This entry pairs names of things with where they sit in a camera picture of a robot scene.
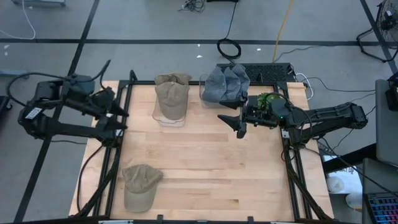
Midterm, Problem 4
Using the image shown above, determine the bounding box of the black mesh computer case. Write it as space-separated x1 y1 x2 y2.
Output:
215 62 296 84

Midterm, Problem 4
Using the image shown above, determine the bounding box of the white floor cable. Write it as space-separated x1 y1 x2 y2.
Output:
0 0 37 40

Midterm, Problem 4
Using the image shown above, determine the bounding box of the black caster base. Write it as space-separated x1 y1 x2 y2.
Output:
0 95 13 113

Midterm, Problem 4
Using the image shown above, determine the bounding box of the black cable bundle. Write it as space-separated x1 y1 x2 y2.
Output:
178 0 206 13

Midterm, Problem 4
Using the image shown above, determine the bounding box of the black aluminium table frame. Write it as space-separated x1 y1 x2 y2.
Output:
68 70 335 224

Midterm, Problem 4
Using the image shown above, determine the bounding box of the narrow clear plastic bin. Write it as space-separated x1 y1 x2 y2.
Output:
152 77 190 128

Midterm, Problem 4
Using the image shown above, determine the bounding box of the rainbow backlit keyboard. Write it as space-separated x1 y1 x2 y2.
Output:
362 192 398 224

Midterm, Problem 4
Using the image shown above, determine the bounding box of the blue-grey floor bar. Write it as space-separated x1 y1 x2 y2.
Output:
0 68 30 80

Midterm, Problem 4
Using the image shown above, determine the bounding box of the green plant in white pot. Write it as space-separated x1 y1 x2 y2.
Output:
256 92 280 110

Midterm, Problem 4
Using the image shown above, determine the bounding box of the black device on stand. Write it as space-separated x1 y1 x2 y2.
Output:
385 73 398 112

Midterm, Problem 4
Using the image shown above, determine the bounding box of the blue-grey cart base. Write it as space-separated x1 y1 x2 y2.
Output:
11 0 68 7

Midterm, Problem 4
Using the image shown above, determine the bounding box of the white bag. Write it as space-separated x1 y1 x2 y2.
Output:
323 155 363 210

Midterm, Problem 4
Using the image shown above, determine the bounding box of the khaki baseball cap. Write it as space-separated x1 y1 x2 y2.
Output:
121 164 164 213
154 81 191 121
154 73 193 88

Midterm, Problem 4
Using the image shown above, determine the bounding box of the wide clear plastic bin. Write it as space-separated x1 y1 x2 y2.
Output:
198 73 249 109

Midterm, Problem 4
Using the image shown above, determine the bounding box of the black coiled cable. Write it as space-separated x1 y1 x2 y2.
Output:
216 0 243 63

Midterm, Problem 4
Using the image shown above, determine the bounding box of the grey baseball cap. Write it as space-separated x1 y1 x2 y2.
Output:
222 66 242 102
238 63 251 100
202 66 228 103

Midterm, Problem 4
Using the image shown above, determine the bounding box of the yellow cable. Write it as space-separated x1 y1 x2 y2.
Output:
272 0 295 63

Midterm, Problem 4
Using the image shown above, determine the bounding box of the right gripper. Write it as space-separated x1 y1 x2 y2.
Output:
216 95 279 140

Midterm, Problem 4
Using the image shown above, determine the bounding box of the grey flat panel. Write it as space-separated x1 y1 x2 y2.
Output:
374 79 398 166

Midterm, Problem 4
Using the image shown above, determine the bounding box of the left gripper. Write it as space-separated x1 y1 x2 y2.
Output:
90 86 130 141

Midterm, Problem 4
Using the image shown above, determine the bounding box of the black floor fan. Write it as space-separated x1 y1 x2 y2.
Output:
356 0 398 63

